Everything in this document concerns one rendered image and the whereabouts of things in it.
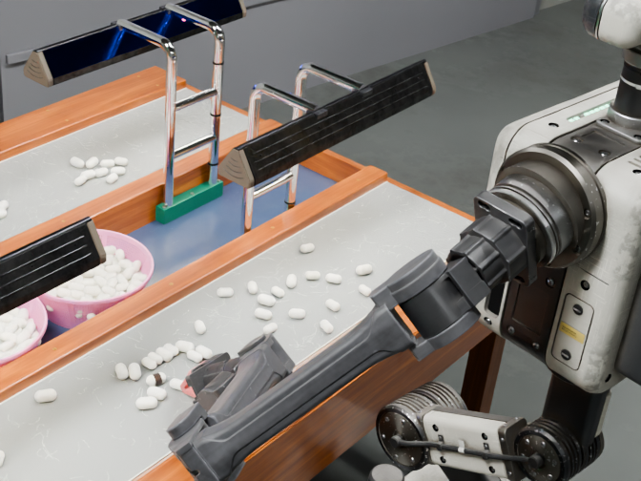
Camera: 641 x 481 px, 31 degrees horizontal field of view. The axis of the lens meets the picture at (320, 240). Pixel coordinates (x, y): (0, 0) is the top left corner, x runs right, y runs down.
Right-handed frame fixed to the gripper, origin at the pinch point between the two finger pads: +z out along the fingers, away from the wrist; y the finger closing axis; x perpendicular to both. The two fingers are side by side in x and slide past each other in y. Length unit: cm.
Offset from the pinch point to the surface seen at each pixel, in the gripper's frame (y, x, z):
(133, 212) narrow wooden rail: -39, -32, 42
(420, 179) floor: -219, 2, 105
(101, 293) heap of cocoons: -12.0, -20.2, 27.6
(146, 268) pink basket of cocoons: -23.6, -20.6, 25.8
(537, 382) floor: -143, 63, 36
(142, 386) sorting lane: 3.3, -3.2, 6.8
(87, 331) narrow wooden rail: 1.5, -15.7, 17.9
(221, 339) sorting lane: -17.2, -3.1, 5.6
